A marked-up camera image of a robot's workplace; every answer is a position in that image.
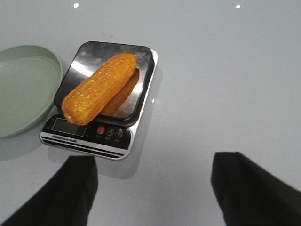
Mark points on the black silver kitchen scale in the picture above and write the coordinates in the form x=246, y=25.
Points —
x=111, y=134

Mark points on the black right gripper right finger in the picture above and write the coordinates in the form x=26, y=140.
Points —
x=248, y=195

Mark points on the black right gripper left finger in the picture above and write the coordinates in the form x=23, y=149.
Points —
x=65, y=200

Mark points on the light green plate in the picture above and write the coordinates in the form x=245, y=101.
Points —
x=29, y=78

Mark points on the orange corn cob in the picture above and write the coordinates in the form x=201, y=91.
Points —
x=90, y=97

